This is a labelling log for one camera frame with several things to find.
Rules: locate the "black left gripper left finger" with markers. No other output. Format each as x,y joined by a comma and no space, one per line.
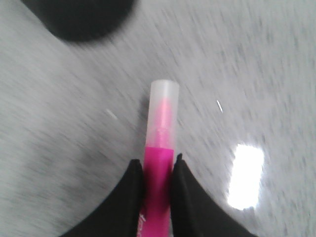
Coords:
117,215

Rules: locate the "pink highlighter pen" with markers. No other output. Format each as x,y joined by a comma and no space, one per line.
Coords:
154,216

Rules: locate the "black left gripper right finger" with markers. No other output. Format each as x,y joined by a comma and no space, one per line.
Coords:
194,213

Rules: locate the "black mesh pen holder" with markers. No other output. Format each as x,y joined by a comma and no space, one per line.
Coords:
81,20

